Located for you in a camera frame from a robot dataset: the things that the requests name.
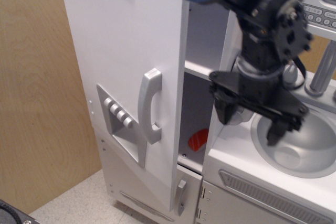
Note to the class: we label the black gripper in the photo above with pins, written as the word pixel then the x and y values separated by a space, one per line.
pixel 266 97

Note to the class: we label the silver door handle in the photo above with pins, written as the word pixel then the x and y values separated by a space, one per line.
pixel 151 84
pixel 179 193

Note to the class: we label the white fridge door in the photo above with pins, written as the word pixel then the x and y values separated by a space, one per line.
pixel 125 186
pixel 116 43

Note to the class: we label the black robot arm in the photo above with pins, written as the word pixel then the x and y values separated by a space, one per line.
pixel 274 34

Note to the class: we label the white fridge shelf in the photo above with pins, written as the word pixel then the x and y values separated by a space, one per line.
pixel 200 71

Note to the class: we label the grey toy telephone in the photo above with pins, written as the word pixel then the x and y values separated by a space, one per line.
pixel 241 114

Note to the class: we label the grey faucet knob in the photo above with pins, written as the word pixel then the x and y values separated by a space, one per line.
pixel 290 74

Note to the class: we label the red toy food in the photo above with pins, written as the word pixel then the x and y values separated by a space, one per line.
pixel 198 140

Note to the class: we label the white toy kitchen cabinet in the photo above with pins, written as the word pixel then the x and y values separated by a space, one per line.
pixel 214 37

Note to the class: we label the silver round sink basin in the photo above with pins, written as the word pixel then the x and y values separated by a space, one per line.
pixel 307 153

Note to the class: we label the grey toy faucet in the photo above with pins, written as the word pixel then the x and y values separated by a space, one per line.
pixel 321 79

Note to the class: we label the brass upper hinge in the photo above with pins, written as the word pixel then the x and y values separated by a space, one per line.
pixel 202 192

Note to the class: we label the brass hinge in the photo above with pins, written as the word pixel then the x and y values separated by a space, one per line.
pixel 202 192
pixel 199 213

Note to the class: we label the brass lower hinge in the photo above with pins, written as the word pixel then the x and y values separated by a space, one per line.
pixel 199 213

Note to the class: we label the silver ice dispenser panel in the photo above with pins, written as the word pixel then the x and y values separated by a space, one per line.
pixel 122 127

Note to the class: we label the white toy microwave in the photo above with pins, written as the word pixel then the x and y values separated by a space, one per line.
pixel 321 3

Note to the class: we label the black case corner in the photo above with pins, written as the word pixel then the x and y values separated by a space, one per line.
pixel 12 215

